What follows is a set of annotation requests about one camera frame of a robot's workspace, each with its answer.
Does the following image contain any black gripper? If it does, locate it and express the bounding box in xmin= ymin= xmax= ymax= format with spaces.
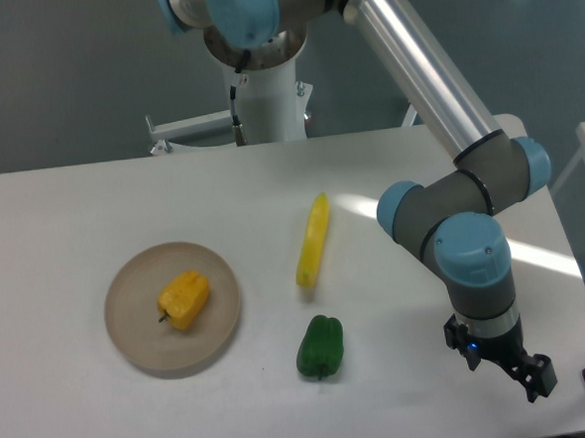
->
xmin=443 ymin=314 xmax=558 ymax=403

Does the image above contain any yellow bell pepper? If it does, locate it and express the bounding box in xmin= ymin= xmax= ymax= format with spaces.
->
xmin=157 ymin=270 xmax=210 ymax=331

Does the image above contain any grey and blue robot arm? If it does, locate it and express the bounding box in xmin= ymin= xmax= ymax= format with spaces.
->
xmin=157 ymin=0 xmax=557 ymax=400

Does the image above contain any green bell pepper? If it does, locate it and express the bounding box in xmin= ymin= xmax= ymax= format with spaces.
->
xmin=296 ymin=314 xmax=344 ymax=381

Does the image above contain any beige round plate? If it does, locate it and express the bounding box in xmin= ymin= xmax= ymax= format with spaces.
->
xmin=104 ymin=242 xmax=241 ymax=380

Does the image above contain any yellow corn cob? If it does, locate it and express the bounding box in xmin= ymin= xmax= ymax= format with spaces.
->
xmin=295 ymin=192 xmax=331 ymax=288

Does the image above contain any white pedestal support strut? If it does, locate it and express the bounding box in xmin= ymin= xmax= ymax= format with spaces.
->
xmin=401 ymin=103 xmax=418 ymax=127

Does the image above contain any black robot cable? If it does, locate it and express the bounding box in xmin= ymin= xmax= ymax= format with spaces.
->
xmin=226 ymin=49 xmax=258 ymax=148

